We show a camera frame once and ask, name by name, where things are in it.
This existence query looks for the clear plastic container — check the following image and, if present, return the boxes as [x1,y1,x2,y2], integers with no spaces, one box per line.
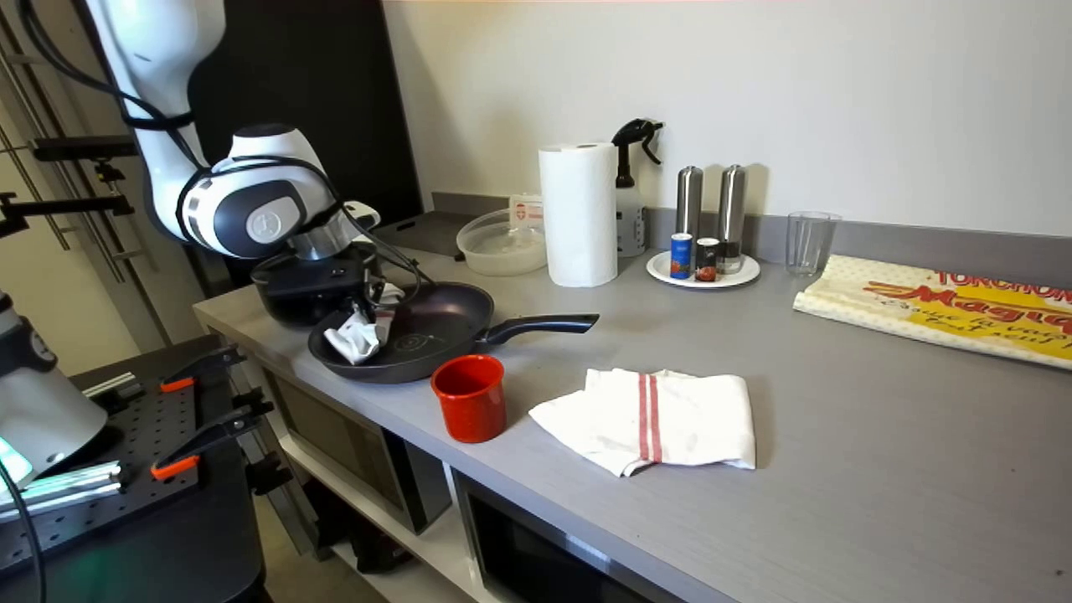
[452,205,550,277]

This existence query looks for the black perforated breadboard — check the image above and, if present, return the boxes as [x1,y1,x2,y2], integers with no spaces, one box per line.
[0,346,244,573]

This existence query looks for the small white plate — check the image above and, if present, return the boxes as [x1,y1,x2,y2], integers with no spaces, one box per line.
[643,244,762,295]

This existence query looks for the black table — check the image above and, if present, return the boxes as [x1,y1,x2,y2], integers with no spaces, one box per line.
[0,332,274,603]

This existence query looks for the black frying pan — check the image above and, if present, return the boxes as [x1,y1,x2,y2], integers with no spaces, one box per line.
[303,277,602,386]

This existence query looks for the glass pot lid black knob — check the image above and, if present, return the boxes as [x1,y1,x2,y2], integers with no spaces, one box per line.
[252,244,383,300]

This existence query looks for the white open shelf unit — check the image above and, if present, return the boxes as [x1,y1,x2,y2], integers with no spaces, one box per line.
[255,367,696,603]

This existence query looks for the small blue can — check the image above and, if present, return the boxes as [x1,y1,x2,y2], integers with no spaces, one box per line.
[667,228,700,282]

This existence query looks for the black clamp orange handle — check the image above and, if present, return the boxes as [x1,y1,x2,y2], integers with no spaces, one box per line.
[148,390,279,487]
[153,346,244,401]

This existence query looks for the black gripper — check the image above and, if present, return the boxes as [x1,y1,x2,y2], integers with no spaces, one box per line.
[302,217,395,329]

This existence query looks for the red cup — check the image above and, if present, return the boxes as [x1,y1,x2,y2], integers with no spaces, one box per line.
[430,353,509,445]

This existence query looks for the small dark jar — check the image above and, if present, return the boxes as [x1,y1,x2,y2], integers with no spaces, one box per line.
[694,236,725,284]

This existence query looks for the spray bottle black trigger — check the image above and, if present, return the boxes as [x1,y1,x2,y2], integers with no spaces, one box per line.
[609,113,667,265]

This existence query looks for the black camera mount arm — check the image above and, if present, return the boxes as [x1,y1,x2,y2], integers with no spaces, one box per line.
[0,132,141,243]

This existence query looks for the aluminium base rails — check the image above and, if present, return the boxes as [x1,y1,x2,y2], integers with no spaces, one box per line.
[0,458,126,519]

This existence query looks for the black lidded cooking pot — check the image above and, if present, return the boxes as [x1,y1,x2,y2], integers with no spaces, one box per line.
[246,244,389,332]

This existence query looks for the silver spice grinder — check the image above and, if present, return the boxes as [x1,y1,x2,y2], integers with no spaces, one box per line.
[717,160,750,269]
[673,164,708,244]

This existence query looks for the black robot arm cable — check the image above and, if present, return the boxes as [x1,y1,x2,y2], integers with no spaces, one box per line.
[13,0,347,244]

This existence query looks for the white paper towel roll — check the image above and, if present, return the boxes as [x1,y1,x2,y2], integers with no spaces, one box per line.
[535,139,618,291]

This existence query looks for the clear drinking glass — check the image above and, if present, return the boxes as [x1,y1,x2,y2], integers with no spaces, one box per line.
[782,210,837,282]

